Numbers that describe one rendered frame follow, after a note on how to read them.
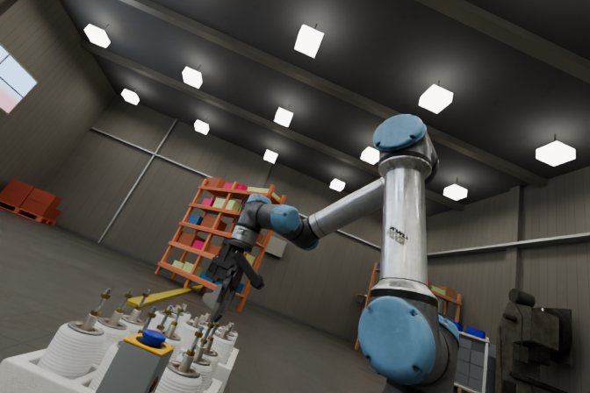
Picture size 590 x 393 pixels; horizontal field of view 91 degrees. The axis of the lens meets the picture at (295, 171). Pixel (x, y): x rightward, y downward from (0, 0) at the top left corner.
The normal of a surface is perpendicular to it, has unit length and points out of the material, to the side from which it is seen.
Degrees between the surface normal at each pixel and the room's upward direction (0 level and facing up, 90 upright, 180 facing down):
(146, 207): 90
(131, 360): 90
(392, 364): 97
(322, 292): 90
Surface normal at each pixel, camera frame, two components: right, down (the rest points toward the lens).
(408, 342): -0.58, -0.40
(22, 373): 0.07, -0.39
